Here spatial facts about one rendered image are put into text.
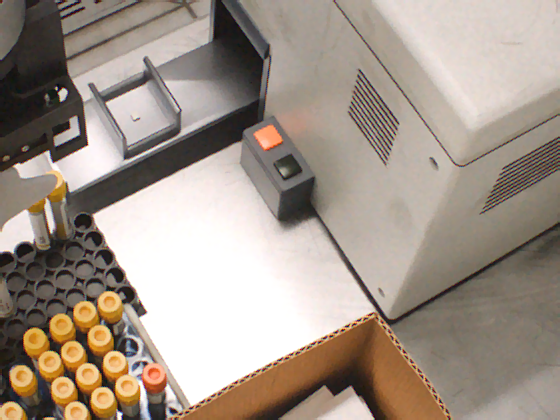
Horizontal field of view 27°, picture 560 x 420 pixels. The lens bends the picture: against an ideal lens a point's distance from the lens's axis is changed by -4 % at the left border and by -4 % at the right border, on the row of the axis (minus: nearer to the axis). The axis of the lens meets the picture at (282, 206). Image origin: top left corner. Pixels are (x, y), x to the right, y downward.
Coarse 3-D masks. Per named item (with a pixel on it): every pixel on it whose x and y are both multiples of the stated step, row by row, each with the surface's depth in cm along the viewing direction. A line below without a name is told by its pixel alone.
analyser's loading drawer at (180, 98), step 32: (192, 64) 94; (224, 64) 94; (256, 64) 94; (96, 96) 88; (128, 96) 92; (160, 96) 90; (192, 96) 93; (224, 96) 93; (256, 96) 93; (96, 128) 91; (128, 128) 91; (160, 128) 91; (192, 128) 91; (64, 160) 89; (96, 160) 90; (128, 160) 90
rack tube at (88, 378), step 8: (80, 368) 74; (88, 368) 75; (96, 368) 75; (80, 376) 74; (88, 376) 75; (96, 376) 74; (80, 384) 75; (88, 384) 74; (96, 384) 75; (88, 392) 75; (88, 400) 78
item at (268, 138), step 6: (270, 126) 90; (258, 132) 90; (264, 132) 90; (270, 132) 90; (276, 132) 90; (258, 138) 90; (264, 138) 90; (270, 138) 90; (276, 138) 90; (264, 144) 90; (270, 144) 90; (276, 144) 90; (264, 150) 90
